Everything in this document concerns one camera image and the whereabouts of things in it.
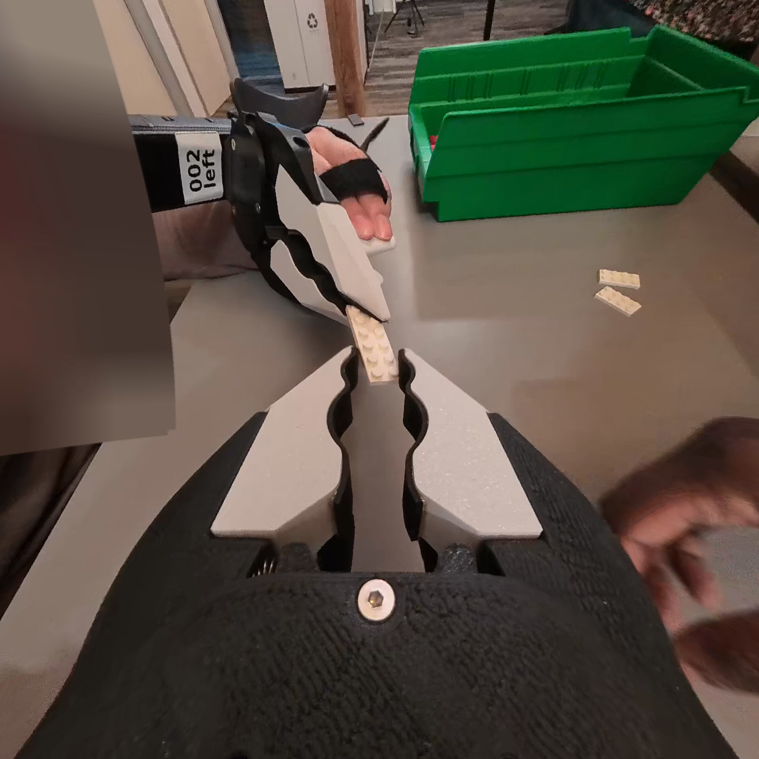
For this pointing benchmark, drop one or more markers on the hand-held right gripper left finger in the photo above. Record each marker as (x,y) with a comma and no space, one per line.
(284,474)

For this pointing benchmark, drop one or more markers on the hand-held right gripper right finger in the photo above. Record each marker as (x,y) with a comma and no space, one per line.
(474,474)

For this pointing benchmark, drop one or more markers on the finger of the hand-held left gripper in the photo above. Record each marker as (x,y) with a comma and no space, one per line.
(350,255)
(283,270)

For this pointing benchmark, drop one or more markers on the white lego plate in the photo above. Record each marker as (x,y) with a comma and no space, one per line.
(618,301)
(373,350)
(619,278)

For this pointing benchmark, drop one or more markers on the green plastic bin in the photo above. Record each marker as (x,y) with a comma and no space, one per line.
(563,166)
(504,77)

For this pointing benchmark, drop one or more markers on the another person's forearm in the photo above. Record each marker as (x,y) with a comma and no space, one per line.
(699,462)

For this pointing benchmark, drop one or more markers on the person's left hand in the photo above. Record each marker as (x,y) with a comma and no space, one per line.
(373,222)

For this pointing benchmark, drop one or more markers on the white recycling bin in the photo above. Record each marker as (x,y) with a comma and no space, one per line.
(302,47)

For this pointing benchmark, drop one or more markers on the black tripod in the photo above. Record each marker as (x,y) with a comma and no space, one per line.
(406,15)

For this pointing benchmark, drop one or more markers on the black stand pole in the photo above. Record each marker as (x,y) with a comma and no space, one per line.
(489,18)

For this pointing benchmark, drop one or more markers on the floral patterned fabric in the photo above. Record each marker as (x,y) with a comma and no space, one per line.
(699,23)

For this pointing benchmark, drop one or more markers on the wooden post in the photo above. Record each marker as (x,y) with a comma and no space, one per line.
(347,53)

